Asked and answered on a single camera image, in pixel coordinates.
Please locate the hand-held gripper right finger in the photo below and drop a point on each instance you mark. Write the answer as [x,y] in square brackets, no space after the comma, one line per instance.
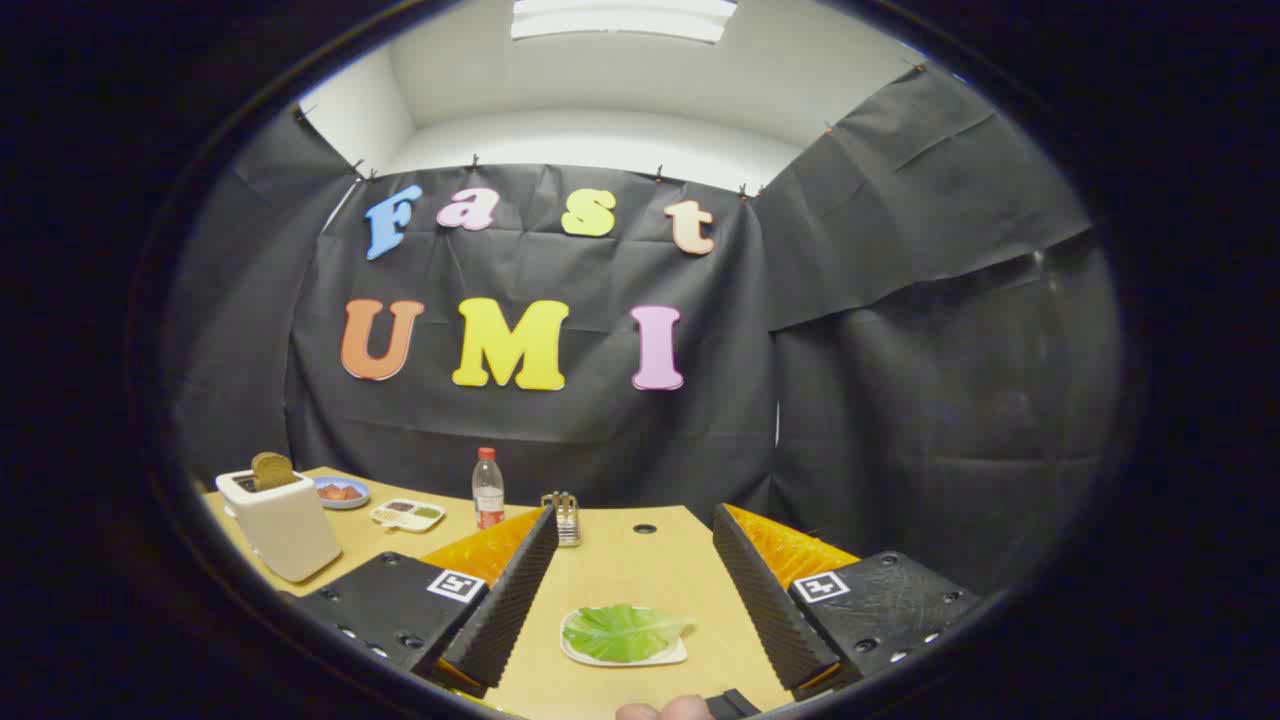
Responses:
[765,600]

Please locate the brown toast slice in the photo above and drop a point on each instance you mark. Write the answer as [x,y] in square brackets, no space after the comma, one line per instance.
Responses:
[271,470]

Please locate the white divided condiment tray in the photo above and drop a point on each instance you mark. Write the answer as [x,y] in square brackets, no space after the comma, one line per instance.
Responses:
[407,514]

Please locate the clear bottle red cap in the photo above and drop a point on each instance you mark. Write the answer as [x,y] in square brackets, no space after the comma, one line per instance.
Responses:
[488,495]

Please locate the brown meat pieces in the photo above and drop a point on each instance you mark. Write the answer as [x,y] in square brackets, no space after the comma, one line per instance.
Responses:
[338,491]

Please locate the blue plate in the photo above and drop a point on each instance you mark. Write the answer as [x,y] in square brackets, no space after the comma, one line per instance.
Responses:
[345,500]

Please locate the ceiling light panel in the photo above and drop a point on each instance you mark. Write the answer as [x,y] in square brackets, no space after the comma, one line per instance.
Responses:
[620,20]

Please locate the small white plate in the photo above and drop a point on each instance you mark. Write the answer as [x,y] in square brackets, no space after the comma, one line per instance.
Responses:
[580,655]

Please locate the white toaster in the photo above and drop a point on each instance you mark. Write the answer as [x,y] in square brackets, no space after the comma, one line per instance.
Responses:
[290,530]

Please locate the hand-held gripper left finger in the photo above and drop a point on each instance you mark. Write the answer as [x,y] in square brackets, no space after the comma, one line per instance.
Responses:
[505,610]

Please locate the green lettuce leaf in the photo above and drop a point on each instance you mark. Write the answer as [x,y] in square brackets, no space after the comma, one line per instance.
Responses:
[625,632]

